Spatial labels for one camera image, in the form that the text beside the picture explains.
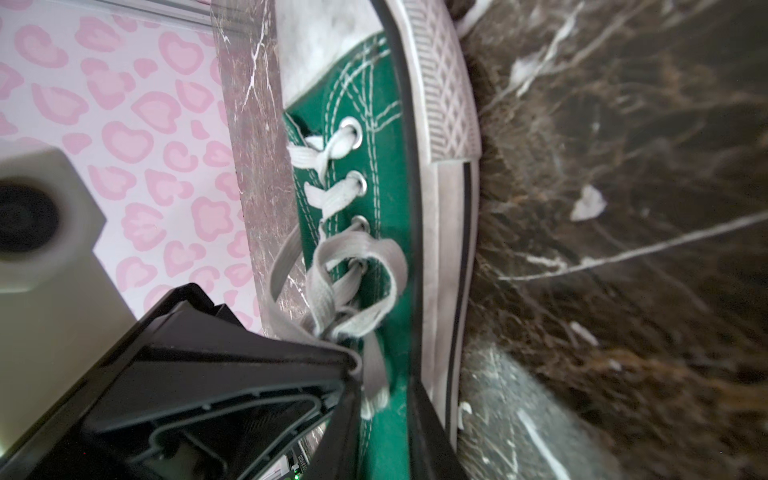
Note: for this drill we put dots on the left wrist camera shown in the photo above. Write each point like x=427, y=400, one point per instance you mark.
x=60, y=311

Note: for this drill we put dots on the green canvas sneaker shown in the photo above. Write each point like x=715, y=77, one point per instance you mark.
x=398, y=68

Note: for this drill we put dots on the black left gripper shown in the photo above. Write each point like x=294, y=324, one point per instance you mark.
x=186, y=393

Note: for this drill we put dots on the aluminium corner post left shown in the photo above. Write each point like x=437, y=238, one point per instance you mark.
x=189, y=14

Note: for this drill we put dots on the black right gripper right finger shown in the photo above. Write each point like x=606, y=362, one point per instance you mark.
x=431, y=456

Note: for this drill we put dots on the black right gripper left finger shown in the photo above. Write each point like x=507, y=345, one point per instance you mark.
x=336, y=457

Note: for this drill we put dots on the white shoelace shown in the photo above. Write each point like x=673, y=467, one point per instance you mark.
x=354, y=279

